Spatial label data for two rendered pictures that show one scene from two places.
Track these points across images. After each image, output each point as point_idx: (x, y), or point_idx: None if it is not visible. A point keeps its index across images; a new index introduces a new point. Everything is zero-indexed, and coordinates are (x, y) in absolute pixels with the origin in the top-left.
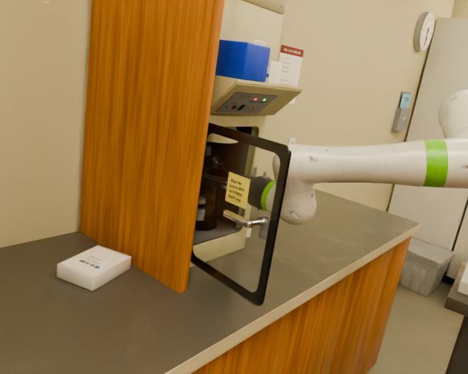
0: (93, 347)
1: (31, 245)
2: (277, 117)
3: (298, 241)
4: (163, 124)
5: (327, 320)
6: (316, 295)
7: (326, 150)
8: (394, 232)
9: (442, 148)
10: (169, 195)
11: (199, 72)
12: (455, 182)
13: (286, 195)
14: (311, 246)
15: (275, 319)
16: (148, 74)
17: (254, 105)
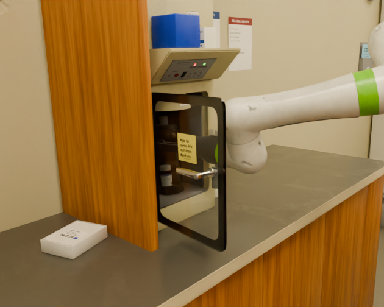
0: (72, 305)
1: (20, 228)
2: (236, 84)
3: (267, 194)
4: (114, 100)
5: (306, 264)
6: (287, 240)
7: (263, 98)
8: (363, 173)
9: (370, 76)
10: (128, 163)
11: (135, 47)
12: None
13: (234, 147)
14: (280, 197)
15: (244, 264)
16: (95, 58)
17: (196, 70)
